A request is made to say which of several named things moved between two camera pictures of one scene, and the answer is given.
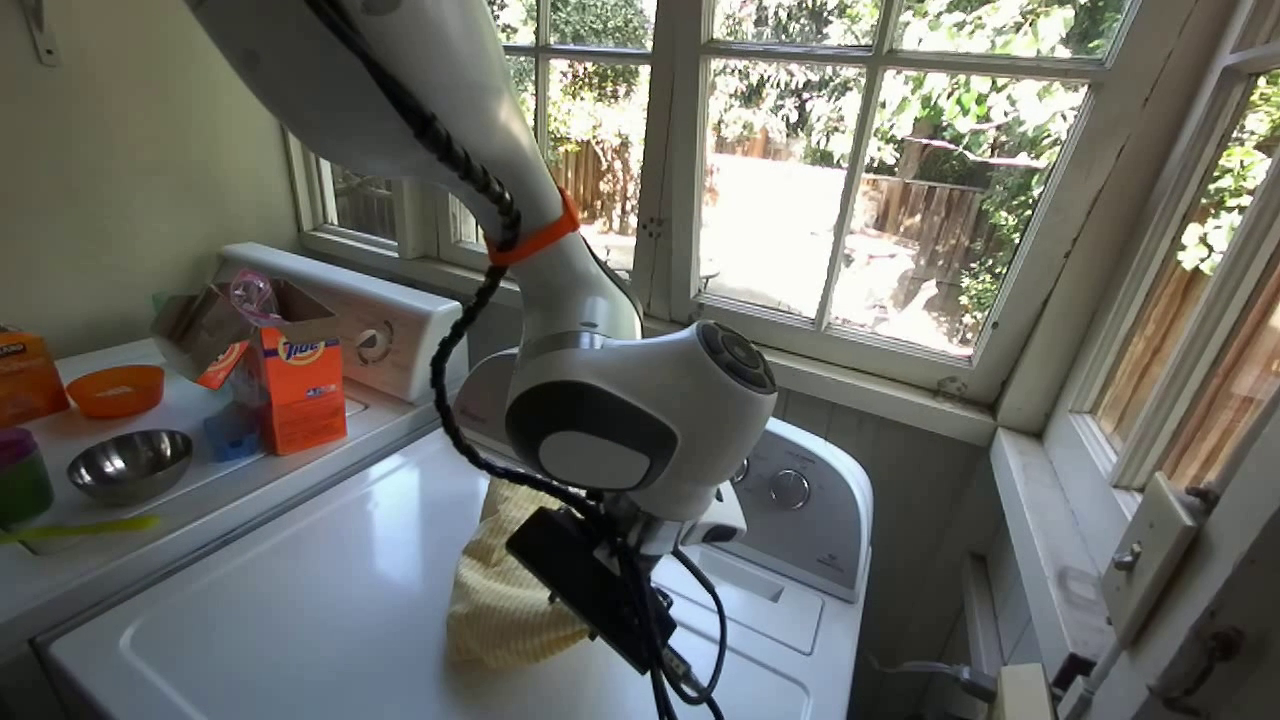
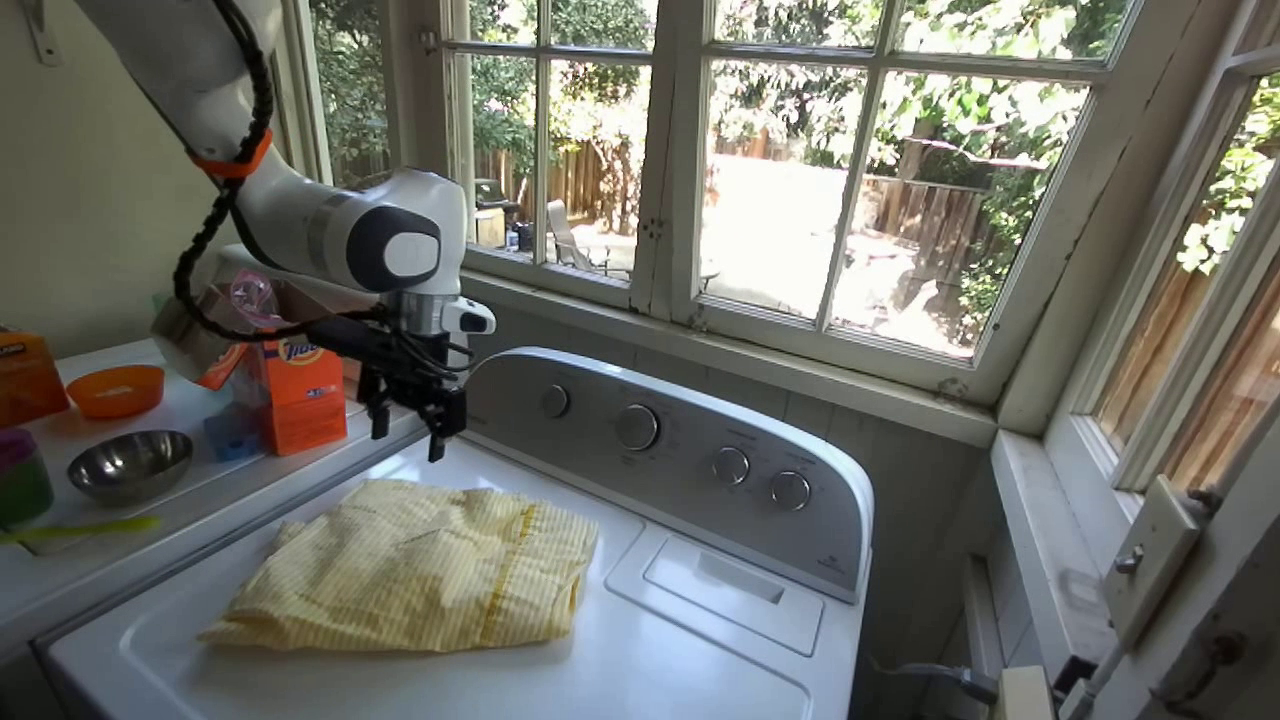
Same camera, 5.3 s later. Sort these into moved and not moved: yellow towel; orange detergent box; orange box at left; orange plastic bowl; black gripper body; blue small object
Moved: black gripper body; yellow towel
Not moved: orange detergent box; blue small object; orange plastic bowl; orange box at left
